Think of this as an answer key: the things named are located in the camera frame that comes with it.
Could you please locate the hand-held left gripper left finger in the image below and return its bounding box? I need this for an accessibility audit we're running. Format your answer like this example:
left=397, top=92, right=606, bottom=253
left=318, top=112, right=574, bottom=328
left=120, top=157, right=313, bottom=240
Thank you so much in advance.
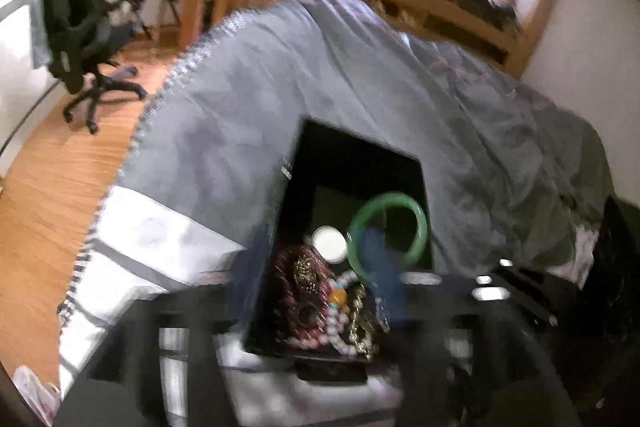
left=55, top=231, right=387, bottom=427

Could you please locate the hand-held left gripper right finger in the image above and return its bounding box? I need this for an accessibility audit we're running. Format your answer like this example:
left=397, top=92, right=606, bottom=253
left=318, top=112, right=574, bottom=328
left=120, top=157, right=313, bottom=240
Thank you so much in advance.
left=382, top=232, right=583, bottom=427

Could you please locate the green jade bangle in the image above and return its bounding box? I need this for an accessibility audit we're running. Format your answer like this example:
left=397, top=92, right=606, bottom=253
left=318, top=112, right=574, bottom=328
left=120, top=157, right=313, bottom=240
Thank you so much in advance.
left=346, top=192, right=430, bottom=285

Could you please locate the red pink bead bracelet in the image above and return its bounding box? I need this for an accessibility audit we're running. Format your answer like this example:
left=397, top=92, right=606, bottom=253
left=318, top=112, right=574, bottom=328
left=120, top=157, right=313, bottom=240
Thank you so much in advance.
left=273, top=244, right=334, bottom=348

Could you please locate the pale pink bead bracelet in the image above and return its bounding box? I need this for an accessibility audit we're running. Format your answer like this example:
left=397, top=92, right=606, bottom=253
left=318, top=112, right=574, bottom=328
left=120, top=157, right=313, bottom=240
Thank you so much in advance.
left=286, top=327, right=324, bottom=351

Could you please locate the black rectangular box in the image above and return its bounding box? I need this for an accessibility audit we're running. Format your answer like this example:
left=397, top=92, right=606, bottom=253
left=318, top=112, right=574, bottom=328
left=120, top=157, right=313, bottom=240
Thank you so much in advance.
left=244, top=118, right=437, bottom=360

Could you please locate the white round disc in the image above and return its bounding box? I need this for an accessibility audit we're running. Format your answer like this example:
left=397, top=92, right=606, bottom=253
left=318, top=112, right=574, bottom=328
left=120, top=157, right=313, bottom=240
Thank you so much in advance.
left=312, top=227, right=349, bottom=265

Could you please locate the grey quilt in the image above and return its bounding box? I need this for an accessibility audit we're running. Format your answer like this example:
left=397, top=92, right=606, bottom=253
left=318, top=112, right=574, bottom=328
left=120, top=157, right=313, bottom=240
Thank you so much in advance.
left=120, top=0, right=617, bottom=279

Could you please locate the white plastic bag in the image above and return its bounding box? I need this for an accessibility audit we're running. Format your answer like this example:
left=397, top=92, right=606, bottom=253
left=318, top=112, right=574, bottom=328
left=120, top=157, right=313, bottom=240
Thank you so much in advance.
left=12, top=364, right=59, bottom=424

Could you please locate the black office chair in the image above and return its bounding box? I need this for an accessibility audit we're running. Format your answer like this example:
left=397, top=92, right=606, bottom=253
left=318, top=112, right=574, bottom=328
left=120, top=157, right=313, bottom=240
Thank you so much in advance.
left=37, top=0, right=149, bottom=136

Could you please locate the white sliding door wardrobe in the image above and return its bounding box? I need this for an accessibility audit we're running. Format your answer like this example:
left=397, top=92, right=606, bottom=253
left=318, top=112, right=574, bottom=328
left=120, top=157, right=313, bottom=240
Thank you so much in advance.
left=0, top=0, right=57, bottom=120

